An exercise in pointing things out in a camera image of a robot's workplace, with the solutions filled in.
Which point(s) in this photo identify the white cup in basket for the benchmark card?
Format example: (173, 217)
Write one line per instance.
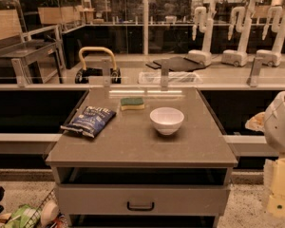
(49, 213)

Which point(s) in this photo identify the grey drawer cabinet counter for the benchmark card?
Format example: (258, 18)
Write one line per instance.
(131, 152)

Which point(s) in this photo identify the black floor mat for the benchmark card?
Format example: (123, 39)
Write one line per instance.
(176, 64)

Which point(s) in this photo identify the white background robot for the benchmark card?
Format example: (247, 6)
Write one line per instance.
(240, 21)
(275, 21)
(203, 23)

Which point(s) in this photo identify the white background robot right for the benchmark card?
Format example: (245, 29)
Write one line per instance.
(275, 21)

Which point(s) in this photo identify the yellow handle black cart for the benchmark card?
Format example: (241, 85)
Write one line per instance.
(112, 72)

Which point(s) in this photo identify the blue chip bag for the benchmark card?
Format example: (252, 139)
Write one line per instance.
(91, 121)

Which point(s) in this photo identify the white ceramic bowl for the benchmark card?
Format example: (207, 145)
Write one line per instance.
(166, 120)

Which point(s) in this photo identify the white background robot middle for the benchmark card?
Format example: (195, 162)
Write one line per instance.
(240, 21)

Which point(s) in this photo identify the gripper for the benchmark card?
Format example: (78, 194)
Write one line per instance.
(279, 128)

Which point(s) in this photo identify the grey metal table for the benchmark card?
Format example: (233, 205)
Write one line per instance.
(36, 60)

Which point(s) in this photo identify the clear plastic bin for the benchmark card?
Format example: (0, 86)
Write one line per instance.
(173, 78)

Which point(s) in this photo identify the wire basket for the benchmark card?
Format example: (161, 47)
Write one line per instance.
(59, 222)

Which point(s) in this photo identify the white background robot left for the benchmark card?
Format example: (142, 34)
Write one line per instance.
(203, 23)

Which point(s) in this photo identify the green yellow sponge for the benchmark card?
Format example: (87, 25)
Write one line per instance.
(132, 103)

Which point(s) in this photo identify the wooden planter box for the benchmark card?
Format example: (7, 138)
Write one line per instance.
(59, 15)

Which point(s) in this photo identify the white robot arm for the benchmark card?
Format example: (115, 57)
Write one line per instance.
(272, 123)

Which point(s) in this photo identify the green snack bag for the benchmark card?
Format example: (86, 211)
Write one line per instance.
(24, 217)

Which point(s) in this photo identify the grey drawer with handle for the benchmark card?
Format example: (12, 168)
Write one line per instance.
(86, 199)

